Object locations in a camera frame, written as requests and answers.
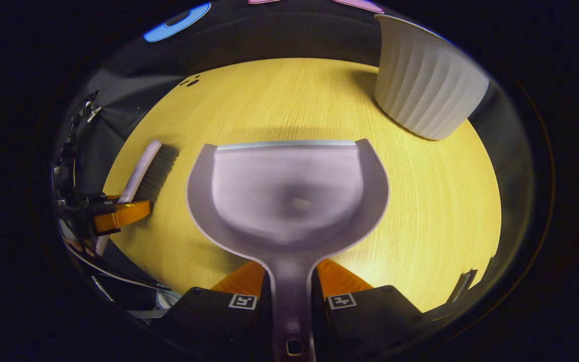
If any white cable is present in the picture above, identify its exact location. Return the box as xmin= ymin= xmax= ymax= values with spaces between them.
xmin=63 ymin=236 xmax=169 ymax=302

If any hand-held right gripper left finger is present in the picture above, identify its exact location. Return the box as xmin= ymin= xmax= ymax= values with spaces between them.
xmin=151 ymin=260 xmax=274 ymax=362

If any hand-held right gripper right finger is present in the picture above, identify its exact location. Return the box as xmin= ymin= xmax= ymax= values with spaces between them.
xmin=312 ymin=258 xmax=433 ymax=362

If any small pink broom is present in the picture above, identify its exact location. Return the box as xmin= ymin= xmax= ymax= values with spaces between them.
xmin=95 ymin=139 xmax=180 ymax=257

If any white ribbed garbage bin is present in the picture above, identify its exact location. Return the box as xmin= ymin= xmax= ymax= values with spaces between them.
xmin=374 ymin=14 xmax=490 ymax=141

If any grey dustpan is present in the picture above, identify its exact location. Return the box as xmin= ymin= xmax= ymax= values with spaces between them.
xmin=186 ymin=138 xmax=391 ymax=362

